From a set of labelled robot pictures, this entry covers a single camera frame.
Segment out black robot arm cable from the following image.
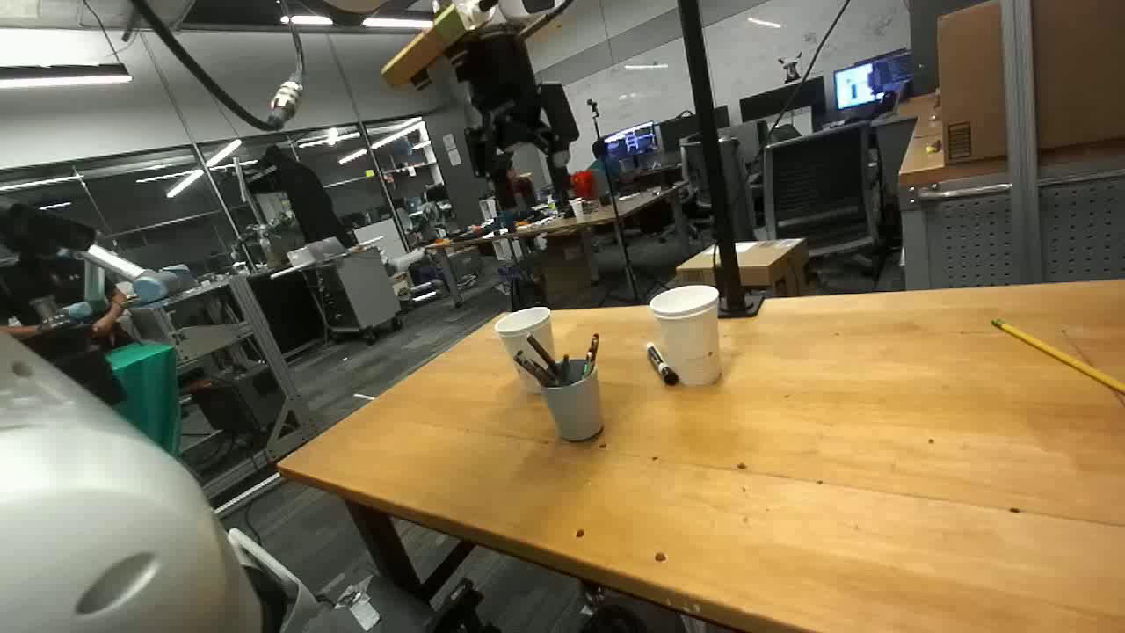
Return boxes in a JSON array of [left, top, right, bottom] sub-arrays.
[[127, 0, 311, 135]]

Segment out white foam cup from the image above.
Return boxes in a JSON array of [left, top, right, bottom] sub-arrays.
[[648, 282, 723, 391], [494, 307, 559, 396]]

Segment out yellow pencil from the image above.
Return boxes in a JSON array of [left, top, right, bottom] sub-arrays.
[[988, 315, 1125, 396]]

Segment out small distant monitor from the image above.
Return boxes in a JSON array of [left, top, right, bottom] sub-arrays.
[[603, 118, 664, 168]]

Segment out grey boxy machine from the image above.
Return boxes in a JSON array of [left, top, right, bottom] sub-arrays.
[[311, 244, 404, 345]]

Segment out lit computer monitor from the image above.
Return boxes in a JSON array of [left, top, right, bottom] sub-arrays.
[[830, 48, 918, 116]]

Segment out small white pen holder cup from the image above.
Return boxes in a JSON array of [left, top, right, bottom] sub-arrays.
[[538, 361, 609, 447]]

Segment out green cloth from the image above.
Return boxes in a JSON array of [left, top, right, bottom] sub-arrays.
[[104, 339, 187, 456]]

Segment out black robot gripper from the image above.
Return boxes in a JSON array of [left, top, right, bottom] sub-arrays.
[[459, 27, 583, 183]]

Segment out seated person dark clothes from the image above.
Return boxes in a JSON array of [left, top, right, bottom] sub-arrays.
[[0, 205, 133, 391]]

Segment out grey perforated metal cabinet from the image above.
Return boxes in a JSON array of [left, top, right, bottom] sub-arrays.
[[898, 93, 1125, 292]]

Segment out grey metal shelf cart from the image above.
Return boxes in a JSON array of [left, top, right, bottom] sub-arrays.
[[153, 272, 313, 497]]

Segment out ceiling strip light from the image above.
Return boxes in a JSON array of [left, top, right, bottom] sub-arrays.
[[277, 12, 436, 35]]

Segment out yellow wrist camera mount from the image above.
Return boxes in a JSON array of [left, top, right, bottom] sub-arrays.
[[380, 3, 475, 93]]

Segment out black pole with base plate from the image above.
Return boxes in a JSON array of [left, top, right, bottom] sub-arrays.
[[674, 0, 766, 319]]

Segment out grey metal post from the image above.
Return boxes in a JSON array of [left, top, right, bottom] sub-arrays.
[[999, 0, 1049, 286]]

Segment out large cardboard shipping box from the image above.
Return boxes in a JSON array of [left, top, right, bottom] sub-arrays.
[[932, 0, 1125, 166]]

